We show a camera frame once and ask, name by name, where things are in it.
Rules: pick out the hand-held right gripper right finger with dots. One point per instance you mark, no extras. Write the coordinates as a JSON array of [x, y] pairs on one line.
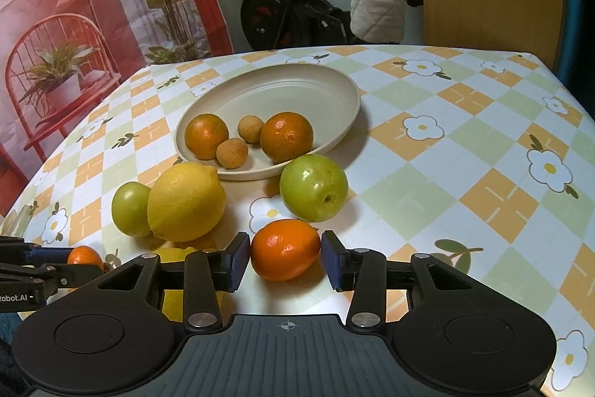
[[332, 261]]

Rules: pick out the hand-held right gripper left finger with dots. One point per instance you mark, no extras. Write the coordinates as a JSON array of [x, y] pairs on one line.
[[239, 261]]

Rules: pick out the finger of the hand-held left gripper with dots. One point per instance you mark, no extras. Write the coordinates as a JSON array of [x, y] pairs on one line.
[[69, 276], [46, 255]]

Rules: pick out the orange tangerine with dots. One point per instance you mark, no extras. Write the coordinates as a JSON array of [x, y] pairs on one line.
[[286, 136], [207, 135], [83, 256], [283, 250]]

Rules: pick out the yellow lemon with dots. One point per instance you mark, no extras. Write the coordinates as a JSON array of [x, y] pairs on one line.
[[174, 255], [186, 201]]

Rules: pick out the green apple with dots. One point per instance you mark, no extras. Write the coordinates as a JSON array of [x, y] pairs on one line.
[[311, 187]]

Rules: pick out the green plum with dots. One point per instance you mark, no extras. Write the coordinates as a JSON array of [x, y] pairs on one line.
[[128, 208]]

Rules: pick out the brown longan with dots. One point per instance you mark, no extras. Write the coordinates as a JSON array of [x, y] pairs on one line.
[[251, 128], [231, 153]]

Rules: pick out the beige round plate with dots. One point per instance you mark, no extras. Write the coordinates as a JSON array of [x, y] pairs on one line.
[[288, 94]]

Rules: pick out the checkered floral tablecloth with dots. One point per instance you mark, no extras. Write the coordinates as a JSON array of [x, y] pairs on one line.
[[418, 173]]

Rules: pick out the red printed backdrop cloth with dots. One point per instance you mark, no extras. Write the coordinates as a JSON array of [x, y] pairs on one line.
[[69, 6]]

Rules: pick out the teal curtain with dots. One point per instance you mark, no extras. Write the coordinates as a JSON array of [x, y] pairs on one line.
[[583, 6]]

